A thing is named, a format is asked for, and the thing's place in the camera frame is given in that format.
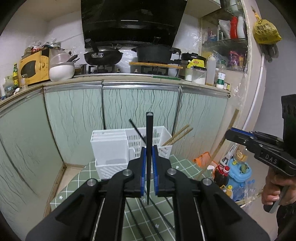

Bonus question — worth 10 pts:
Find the orange plastic bag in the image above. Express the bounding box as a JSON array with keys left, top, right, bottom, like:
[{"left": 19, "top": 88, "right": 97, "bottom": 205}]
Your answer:
[{"left": 193, "top": 152, "right": 212, "bottom": 167}]

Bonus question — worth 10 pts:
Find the clear jar of white powder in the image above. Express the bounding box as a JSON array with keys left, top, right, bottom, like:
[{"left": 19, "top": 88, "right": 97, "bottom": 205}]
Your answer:
[{"left": 185, "top": 67, "right": 207, "bottom": 85}]

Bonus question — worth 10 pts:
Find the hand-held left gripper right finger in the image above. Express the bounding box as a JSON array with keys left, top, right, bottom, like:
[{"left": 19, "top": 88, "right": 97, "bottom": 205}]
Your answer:
[{"left": 151, "top": 146, "right": 271, "bottom": 241}]

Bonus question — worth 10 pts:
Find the row of black chopsticks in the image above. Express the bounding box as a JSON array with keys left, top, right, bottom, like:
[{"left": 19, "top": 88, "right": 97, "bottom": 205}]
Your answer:
[{"left": 125, "top": 199, "right": 176, "bottom": 241}]

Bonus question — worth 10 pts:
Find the black kitchen appliance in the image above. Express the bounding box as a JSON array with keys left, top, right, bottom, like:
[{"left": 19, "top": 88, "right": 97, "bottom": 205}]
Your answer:
[{"left": 180, "top": 53, "right": 206, "bottom": 79}]

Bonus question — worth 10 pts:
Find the wooden cutting board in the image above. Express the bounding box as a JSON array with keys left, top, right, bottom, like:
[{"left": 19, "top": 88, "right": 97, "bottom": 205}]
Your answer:
[{"left": 129, "top": 61, "right": 185, "bottom": 69}]

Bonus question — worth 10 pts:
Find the slender black chopstick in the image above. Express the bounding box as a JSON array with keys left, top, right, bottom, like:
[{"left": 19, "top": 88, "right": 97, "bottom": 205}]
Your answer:
[
  {"left": 146, "top": 112, "right": 154, "bottom": 205},
  {"left": 129, "top": 119, "right": 147, "bottom": 144}
]

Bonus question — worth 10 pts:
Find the white bowl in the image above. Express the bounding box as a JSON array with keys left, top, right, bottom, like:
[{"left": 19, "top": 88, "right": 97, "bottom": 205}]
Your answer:
[{"left": 49, "top": 64, "right": 75, "bottom": 82}]

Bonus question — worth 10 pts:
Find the dark bottle with red cap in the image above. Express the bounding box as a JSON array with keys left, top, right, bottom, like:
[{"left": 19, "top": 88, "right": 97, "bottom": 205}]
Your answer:
[{"left": 214, "top": 165, "right": 230, "bottom": 186}]

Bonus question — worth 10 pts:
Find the wooden chopstick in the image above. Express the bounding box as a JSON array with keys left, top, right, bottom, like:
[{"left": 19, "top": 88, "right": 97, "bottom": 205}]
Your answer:
[
  {"left": 166, "top": 128, "right": 194, "bottom": 146},
  {"left": 162, "top": 125, "right": 190, "bottom": 146}
]

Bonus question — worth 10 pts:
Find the white plastic utensil holder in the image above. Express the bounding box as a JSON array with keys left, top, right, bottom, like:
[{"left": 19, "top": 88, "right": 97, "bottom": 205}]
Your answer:
[{"left": 90, "top": 126, "right": 173, "bottom": 180}]

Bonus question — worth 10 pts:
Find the white plastic bottle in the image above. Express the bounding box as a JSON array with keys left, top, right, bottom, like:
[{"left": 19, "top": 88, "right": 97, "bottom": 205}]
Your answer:
[{"left": 237, "top": 15, "right": 246, "bottom": 39}]

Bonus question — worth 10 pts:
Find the yellow toaster oven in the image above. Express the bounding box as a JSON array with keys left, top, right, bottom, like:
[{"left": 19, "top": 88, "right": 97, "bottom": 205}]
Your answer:
[{"left": 19, "top": 49, "right": 55, "bottom": 86}]

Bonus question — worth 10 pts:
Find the blue plastic container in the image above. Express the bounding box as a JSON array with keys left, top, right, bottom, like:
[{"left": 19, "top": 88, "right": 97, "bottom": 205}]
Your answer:
[{"left": 228, "top": 159, "right": 251, "bottom": 186}]

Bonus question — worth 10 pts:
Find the white squeeze bottle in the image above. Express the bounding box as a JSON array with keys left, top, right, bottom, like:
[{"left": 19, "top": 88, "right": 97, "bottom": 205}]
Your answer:
[{"left": 206, "top": 54, "right": 216, "bottom": 87}]

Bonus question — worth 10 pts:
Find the person's right hand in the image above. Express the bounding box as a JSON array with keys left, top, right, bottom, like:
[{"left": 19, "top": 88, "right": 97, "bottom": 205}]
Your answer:
[{"left": 261, "top": 173, "right": 296, "bottom": 206}]

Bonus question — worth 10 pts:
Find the white bottle with green label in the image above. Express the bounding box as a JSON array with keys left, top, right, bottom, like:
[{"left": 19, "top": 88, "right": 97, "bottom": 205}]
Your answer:
[{"left": 216, "top": 72, "right": 226, "bottom": 88}]

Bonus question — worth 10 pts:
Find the green grid tablecloth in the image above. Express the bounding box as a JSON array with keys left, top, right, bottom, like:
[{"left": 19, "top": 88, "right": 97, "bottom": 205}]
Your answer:
[{"left": 50, "top": 154, "right": 204, "bottom": 241}]

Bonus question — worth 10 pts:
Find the green glass bottle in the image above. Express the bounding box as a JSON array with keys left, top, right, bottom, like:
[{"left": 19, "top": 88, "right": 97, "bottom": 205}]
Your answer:
[{"left": 13, "top": 63, "right": 20, "bottom": 90}]

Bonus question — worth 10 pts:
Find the glass wall shelf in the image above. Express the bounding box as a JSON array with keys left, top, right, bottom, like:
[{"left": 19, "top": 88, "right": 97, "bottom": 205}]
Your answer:
[{"left": 200, "top": 5, "right": 249, "bottom": 72}]

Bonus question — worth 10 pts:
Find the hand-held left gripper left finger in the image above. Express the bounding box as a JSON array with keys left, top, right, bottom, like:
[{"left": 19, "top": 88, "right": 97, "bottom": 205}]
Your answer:
[{"left": 25, "top": 146, "right": 147, "bottom": 241}]

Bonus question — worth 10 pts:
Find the yellow plastic bag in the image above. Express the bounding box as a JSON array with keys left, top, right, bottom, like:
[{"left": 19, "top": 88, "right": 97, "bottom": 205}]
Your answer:
[{"left": 252, "top": 7, "right": 282, "bottom": 44}]

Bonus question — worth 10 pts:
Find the white plastic clamp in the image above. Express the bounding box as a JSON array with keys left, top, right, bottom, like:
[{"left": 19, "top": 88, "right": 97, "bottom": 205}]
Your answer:
[{"left": 220, "top": 145, "right": 237, "bottom": 165}]

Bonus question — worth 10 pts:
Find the black wok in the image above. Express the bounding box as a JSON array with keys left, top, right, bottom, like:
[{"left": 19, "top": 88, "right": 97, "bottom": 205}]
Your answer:
[{"left": 84, "top": 39, "right": 124, "bottom": 66}]

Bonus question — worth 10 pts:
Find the grey hanging glove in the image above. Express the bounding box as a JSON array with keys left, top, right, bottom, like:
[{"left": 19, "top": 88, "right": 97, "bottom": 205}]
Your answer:
[{"left": 260, "top": 43, "right": 279, "bottom": 62}]

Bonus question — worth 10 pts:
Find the orange oil bottle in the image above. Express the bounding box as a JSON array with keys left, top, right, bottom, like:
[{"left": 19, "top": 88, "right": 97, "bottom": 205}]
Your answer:
[{"left": 223, "top": 185, "right": 234, "bottom": 198}]

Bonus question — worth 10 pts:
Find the gas stove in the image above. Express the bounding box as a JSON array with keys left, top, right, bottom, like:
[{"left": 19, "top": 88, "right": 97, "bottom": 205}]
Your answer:
[{"left": 87, "top": 65, "right": 171, "bottom": 76}]

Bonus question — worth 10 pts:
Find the white pipe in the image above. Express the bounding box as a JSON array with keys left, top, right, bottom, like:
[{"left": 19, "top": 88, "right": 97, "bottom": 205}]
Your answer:
[{"left": 243, "top": 66, "right": 266, "bottom": 135}]

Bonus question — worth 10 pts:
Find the green kitchen cabinet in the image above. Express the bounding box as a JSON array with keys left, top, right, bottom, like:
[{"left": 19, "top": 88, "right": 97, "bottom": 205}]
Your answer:
[{"left": 0, "top": 80, "right": 232, "bottom": 218}]

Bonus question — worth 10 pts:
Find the black cooking pot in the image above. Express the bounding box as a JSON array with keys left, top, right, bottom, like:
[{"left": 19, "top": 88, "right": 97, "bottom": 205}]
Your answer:
[{"left": 131, "top": 37, "right": 181, "bottom": 64}]

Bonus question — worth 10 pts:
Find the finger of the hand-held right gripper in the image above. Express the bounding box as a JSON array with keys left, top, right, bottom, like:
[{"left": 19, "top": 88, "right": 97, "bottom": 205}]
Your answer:
[
  {"left": 231, "top": 127, "right": 278, "bottom": 139},
  {"left": 225, "top": 130, "right": 255, "bottom": 146}
]

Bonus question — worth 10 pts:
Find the black range hood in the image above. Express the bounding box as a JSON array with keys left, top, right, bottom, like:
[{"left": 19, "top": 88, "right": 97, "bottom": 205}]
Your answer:
[{"left": 80, "top": 0, "right": 188, "bottom": 48}]

